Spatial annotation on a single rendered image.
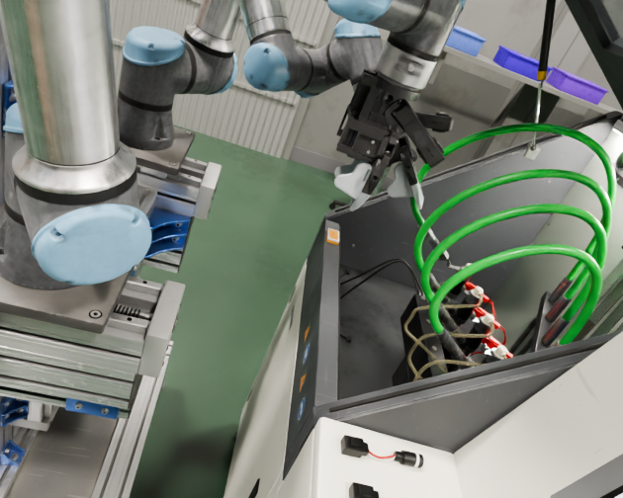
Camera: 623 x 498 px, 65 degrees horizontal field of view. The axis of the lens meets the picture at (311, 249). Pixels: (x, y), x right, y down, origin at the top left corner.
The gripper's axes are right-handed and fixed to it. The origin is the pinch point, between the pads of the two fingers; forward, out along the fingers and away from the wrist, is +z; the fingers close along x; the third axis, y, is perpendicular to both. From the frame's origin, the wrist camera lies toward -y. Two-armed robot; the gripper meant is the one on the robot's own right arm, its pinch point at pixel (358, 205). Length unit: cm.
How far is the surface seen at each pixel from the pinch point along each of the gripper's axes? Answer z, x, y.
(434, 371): 23.7, 6.4, -24.7
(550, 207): -11.9, 4.6, -25.9
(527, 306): 24, -28, -57
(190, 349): 122, -75, 23
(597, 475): 4.4, 37.4, -29.3
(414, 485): 23.6, 30.7, -17.3
